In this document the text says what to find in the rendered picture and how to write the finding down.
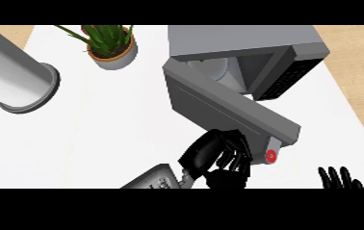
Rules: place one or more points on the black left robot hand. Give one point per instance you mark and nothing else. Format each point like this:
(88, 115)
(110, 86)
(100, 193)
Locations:
(204, 150)

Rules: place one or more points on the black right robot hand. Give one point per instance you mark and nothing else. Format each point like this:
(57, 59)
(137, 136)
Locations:
(337, 180)

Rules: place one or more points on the green potted plant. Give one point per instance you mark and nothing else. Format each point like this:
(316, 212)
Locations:
(109, 46)

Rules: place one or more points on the grey microwave door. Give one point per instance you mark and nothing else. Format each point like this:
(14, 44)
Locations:
(213, 102)

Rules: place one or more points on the grey metal sink basin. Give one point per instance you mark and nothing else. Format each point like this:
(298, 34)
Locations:
(20, 80)

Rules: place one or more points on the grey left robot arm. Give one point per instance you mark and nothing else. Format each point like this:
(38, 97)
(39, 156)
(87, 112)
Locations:
(155, 180)

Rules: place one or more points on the grey microwave body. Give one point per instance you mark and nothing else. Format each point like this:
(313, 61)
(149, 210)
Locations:
(245, 43)

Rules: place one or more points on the pale microwave turntable plate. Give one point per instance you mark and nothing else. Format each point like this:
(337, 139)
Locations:
(211, 69)

